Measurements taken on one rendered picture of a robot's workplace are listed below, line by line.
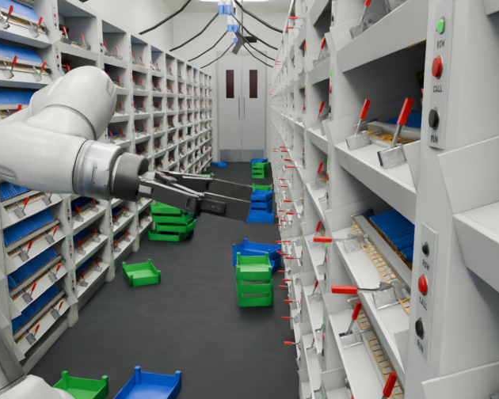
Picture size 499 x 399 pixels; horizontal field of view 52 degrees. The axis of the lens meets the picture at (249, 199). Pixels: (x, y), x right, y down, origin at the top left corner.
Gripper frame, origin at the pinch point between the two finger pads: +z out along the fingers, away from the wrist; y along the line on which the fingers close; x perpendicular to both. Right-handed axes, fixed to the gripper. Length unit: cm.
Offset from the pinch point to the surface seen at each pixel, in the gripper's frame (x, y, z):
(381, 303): -7.3, 13.2, 21.6
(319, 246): -26, -83, 28
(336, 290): -6.9, 12.8, 15.2
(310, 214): -19, -100, 25
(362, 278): -8.1, 0.8, 21.5
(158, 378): -104, -114, -19
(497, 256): 9, 47, 17
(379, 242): -3.4, -6.7, 24.9
